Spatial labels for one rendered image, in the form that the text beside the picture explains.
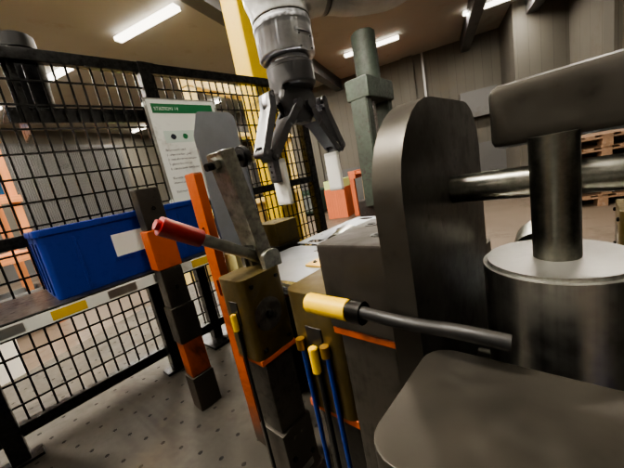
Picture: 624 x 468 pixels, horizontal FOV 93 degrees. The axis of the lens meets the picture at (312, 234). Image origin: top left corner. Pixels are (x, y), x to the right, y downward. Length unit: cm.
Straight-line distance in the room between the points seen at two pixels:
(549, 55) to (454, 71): 216
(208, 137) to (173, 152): 28
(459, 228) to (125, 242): 64
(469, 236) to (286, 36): 39
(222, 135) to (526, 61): 782
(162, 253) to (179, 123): 48
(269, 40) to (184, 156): 57
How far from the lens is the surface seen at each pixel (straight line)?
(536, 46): 837
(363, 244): 17
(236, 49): 138
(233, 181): 40
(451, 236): 19
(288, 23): 52
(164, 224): 36
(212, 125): 74
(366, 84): 500
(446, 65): 956
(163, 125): 100
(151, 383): 100
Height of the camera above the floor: 116
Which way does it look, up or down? 11 degrees down
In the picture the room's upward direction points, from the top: 11 degrees counter-clockwise
